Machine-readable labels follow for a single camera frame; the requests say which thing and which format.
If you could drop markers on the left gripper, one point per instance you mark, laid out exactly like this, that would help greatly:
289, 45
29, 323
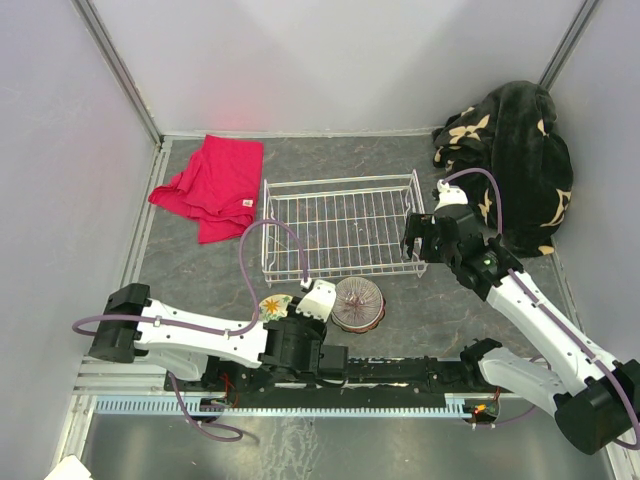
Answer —
319, 326

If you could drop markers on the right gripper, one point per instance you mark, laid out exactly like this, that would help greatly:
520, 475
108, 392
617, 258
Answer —
419, 226

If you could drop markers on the floral orange green bowl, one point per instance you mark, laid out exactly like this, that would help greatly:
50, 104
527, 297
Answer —
278, 306

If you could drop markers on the white wire dish rack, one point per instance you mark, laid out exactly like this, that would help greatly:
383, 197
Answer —
350, 226

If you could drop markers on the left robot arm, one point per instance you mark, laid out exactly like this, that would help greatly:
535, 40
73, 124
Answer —
135, 325

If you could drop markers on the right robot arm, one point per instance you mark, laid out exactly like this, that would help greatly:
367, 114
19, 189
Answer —
592, 396

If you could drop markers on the purple striped bowl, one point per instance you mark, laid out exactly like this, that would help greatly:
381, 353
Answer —
358, 290

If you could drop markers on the black floral blanket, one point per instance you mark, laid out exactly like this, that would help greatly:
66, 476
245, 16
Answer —
516, 170

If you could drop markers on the red folded t-shirt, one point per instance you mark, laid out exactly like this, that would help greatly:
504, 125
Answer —
218, 189

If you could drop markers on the white paper corner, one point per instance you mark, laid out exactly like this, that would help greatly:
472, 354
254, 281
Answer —
69, 468

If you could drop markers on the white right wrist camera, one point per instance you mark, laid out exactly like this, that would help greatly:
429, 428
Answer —
451, 200

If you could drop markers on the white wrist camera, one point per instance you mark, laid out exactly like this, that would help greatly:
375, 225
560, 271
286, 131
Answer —
318, 300
451, 200

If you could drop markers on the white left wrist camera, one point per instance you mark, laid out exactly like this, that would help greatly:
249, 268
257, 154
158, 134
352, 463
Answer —
318, 300

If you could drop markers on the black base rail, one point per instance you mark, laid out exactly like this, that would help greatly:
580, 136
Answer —
377, 382

